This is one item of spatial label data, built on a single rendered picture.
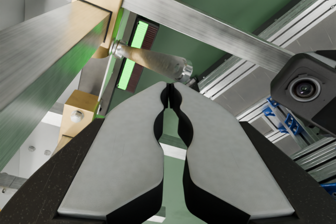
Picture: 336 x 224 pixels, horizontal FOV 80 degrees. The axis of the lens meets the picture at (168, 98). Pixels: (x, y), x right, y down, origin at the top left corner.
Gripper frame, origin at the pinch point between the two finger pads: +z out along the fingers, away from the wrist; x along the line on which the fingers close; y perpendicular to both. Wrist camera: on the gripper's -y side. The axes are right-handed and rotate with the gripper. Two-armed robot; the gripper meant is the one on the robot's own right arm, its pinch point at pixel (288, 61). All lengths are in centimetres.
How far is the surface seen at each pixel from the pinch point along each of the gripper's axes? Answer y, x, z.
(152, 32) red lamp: -20.0, -7.1, 12.4
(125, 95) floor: -18, -70, 83
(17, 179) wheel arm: -38, -49, 2
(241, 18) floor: 24, -1, 83
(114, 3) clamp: -25.8, -1.3, -4.4
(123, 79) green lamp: -22.3, -19.6, 12.4
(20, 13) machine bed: -48, -16, 19
